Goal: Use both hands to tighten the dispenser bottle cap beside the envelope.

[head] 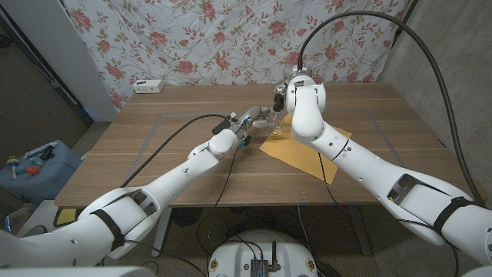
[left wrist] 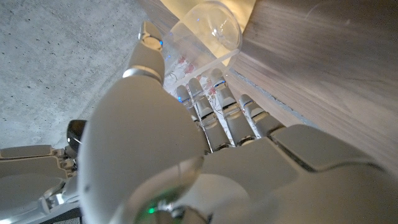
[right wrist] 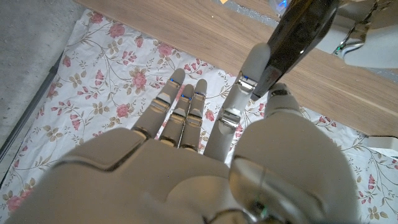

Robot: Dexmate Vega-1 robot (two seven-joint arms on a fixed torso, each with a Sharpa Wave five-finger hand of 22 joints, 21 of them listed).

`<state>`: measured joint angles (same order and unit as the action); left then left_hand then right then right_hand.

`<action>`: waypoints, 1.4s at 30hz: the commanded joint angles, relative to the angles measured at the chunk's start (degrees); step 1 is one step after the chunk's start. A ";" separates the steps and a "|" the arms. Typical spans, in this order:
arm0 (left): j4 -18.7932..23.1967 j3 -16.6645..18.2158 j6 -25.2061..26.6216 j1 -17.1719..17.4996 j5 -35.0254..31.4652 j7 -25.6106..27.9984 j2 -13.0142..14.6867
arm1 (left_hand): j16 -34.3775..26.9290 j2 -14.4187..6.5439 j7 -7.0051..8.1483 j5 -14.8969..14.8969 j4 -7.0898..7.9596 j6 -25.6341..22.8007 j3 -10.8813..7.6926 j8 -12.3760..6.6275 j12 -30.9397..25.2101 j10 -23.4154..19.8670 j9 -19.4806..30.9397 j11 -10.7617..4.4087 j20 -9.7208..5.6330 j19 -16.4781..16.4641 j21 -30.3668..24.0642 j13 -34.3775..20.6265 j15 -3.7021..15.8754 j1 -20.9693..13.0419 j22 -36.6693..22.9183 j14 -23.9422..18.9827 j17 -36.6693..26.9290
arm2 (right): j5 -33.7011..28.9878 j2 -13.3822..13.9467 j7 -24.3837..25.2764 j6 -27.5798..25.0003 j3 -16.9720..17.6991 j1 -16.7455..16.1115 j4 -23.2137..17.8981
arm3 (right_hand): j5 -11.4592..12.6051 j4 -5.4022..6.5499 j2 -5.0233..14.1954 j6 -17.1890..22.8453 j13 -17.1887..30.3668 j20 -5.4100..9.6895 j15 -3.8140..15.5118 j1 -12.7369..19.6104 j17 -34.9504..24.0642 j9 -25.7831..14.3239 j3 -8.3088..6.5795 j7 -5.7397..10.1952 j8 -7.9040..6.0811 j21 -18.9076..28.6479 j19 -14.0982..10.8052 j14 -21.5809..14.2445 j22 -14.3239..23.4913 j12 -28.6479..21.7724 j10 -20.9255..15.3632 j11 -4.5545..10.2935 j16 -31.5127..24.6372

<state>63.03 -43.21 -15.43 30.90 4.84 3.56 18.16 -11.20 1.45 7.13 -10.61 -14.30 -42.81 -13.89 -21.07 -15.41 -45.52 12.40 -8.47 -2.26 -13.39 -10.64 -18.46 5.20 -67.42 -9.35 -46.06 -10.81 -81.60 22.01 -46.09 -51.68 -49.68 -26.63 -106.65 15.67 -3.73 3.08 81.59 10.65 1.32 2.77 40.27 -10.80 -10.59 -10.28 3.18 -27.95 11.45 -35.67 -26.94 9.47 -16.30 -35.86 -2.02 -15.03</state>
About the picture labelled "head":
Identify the black round floor disc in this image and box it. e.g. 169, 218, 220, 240
171, 207, 203, 228

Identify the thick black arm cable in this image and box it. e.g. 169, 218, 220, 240
119, 113, 231, 189
297, 10, 486, 207

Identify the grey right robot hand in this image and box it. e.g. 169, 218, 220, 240
272, 65, 308, 97

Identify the small black wallet case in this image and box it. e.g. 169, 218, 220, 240
211, 118, 233, 135

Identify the black backdrop pole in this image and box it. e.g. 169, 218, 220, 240
391, 0, 420, 38

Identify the floral rose backdrop cloth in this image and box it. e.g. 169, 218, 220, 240
63, 0, 411, 112

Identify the white robot torso base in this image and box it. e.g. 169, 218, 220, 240
206, 229, 319, 277

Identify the yellow paper envelope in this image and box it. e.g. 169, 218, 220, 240
259, 111, 353, 185

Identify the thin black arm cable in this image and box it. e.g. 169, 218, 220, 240
194, 140, 249, 271
317, 152, 460, 277

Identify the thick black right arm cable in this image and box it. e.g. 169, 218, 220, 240
297, 10, 486, 207

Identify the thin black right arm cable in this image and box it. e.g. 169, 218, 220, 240
317, 152, 460, 277

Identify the yellow and blue maraca toy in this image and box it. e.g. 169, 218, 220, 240
6, 155, 21, 181

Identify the clear plastic dispenser bottle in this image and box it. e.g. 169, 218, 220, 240
267, 112, 288, 136

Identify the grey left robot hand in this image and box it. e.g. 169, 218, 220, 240
229, 105, 284, 150

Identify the white cabinet panel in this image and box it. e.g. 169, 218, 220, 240
0, 0, 118, 123

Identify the yellow and black sign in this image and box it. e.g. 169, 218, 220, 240
53, 207, 81, 228

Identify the white robot torso rim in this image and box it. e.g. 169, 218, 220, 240
0, 265, 157, 277

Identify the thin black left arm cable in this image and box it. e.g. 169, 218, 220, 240
194, 140, 249, 271

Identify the black floor cable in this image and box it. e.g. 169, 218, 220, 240
194, 212, 278, 257

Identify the white flat tool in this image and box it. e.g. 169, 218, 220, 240
24, 141, 58, 159

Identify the blue storage box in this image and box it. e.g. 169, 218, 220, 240
0, 139, 82, 207

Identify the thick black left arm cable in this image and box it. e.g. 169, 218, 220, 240
119, 113, 231, 189

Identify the grey table leg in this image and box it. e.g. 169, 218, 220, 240
345, 203, 373, 257

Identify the white table leg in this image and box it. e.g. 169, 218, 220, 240
151, 207, 173, 258

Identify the white power strip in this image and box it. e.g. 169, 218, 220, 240
132, 79, 165, 95

